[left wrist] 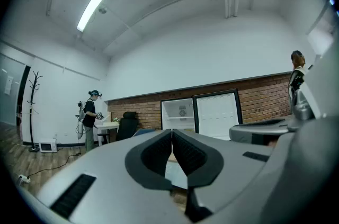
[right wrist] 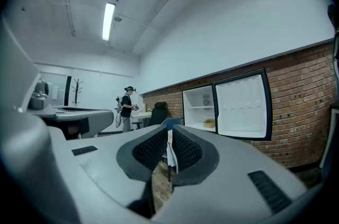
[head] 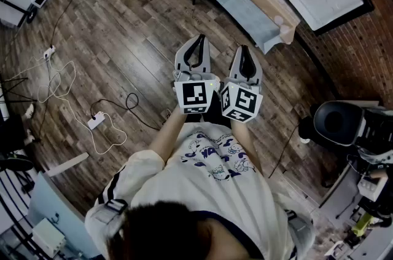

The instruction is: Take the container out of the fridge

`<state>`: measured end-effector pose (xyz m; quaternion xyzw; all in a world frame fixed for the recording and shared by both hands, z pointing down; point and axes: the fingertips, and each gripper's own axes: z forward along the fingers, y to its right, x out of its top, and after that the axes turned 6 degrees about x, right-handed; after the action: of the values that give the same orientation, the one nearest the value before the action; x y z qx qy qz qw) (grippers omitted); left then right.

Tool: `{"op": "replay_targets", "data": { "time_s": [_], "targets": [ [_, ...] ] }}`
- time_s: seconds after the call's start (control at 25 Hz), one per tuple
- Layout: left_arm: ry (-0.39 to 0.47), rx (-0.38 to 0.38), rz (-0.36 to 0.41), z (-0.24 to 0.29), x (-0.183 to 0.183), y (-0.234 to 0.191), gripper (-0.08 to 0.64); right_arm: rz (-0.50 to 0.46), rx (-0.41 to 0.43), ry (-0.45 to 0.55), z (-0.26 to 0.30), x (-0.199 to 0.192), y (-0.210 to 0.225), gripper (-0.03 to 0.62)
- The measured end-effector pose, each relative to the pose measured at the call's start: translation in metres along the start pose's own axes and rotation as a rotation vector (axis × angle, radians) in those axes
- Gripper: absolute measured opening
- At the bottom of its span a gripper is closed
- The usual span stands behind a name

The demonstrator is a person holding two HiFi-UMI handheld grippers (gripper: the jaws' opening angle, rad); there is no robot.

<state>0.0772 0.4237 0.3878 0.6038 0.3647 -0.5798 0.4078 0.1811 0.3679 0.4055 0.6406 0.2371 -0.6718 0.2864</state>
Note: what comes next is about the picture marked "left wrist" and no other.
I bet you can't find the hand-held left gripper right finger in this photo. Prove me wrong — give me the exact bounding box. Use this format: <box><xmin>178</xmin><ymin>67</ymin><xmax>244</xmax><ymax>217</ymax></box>
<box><xmin>172</xmin><ymin>128</ymin><xmax>292</xmax><ymax>224</ymax></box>

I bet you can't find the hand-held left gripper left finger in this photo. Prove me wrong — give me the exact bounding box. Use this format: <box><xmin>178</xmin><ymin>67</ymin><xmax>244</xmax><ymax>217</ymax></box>
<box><xmin>36</xmin><ymin>128</ymin><xmax>192</xmax><ymax>224</ymax></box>

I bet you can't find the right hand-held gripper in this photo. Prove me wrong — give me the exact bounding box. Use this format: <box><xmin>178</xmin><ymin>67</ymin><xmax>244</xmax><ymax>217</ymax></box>
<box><xmin>228</xmin><ymin>40</ymin><xmax>339</xmax><ymax>224</ymax></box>

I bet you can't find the white table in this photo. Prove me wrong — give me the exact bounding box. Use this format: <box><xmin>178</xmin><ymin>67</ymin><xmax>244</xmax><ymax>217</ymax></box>
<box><xmin>94</xmin><ymin>122</ymin><xmax>120</xmax><ymax>147</ymax></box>

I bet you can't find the black office chair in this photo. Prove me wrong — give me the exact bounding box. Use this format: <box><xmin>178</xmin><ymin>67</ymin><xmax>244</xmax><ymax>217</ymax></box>
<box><xmin>115</xmin><ymin>111</ymin><xmax>139</xmax><ymax>142</ymax></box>

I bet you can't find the white microwave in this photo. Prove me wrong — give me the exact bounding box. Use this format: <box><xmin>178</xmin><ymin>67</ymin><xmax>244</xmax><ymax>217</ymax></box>
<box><xmin>39</xmin><ymin>138</ymin><xmax>58</xmax><ymax>154</ymax></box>

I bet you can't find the black coat rack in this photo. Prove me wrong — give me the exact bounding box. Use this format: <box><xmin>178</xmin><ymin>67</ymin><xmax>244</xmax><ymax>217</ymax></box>
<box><xmin>26</xmin><ymin>71</ymin><xmax>44</xmax><ymax>153</ymax></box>

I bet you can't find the glass door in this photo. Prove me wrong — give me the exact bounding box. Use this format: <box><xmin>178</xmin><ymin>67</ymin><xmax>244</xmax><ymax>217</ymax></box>
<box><xmin>0</xmin><ymin>52</ymin><xmax>31</xmax><ymax>127</ymax></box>

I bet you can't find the white paper sheet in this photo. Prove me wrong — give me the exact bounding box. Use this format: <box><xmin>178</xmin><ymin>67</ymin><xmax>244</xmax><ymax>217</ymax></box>
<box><xmin>4</xmin><ymin>75</ymin><xmax>14</xmax><ymax>95</ymax></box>

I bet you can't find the long ceiling light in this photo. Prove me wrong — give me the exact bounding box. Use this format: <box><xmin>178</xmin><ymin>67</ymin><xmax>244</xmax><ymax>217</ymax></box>
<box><xmin>76</xmin><ymin>0</ymin><xmax>108</xmax><ymax>32</ymax></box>

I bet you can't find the black floor cable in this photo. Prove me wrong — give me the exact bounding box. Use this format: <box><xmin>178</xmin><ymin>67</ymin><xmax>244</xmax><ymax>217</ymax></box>
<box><xmin>26</xmin><ymin>152</ymin><xmax>82</xmax><ymax>178</ymax></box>

